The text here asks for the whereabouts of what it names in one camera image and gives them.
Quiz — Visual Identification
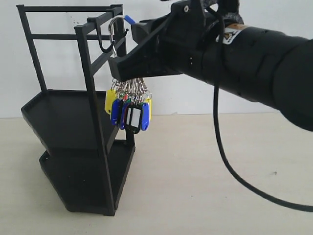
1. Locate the yellow plastic key tag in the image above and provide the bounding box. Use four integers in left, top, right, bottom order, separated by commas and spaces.
104, 89, 116, 115

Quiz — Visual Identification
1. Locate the black metal hook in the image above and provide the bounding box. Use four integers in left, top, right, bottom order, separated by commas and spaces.
95, 17, 117, 53

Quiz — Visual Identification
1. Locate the blue carabiner with key tags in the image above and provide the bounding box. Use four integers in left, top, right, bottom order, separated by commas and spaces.
108, 15, 135, 57

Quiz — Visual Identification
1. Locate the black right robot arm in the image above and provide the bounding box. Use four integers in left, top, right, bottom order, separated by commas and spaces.
109, 0, 313, 131

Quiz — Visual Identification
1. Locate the black two-tier corner rack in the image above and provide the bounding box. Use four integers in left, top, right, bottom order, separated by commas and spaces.
17, 4, 135, 216

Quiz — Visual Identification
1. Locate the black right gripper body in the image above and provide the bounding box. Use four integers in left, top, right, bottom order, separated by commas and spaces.
146, 0, 220, 81

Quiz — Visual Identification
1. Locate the black cable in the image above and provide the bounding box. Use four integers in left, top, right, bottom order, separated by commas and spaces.
205, 4, 313, 212

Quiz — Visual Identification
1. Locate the small blue object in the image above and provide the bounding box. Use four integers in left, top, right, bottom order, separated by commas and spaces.
141, 102, 150, 131

